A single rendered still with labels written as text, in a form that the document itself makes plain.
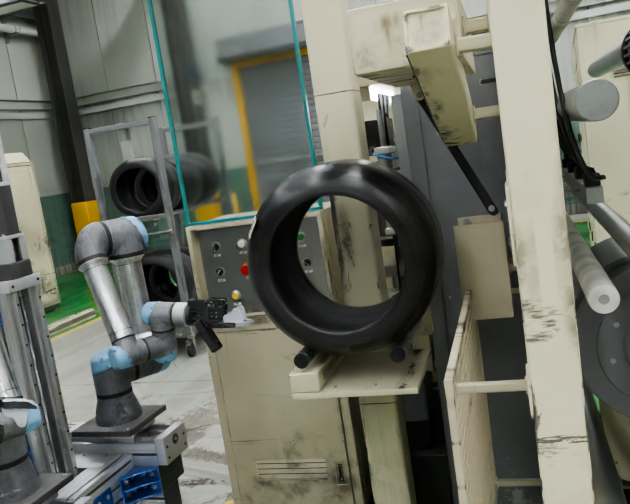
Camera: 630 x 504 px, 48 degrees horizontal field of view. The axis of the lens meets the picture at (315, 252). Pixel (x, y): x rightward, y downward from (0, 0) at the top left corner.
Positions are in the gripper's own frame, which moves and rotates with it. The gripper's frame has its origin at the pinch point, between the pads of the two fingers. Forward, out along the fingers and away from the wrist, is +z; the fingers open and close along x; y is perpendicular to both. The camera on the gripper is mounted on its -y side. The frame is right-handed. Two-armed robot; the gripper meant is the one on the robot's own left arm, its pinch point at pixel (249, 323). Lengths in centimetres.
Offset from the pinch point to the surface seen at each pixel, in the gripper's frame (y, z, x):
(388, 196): 40, 45, -11
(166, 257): -40, -187, 311
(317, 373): -10.3, 24.3, -11.7
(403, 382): -13, 48, -7
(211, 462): -108, -68, 114
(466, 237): 25, 64, 18
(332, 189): 42, 30, -12
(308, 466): -72, 2, 51
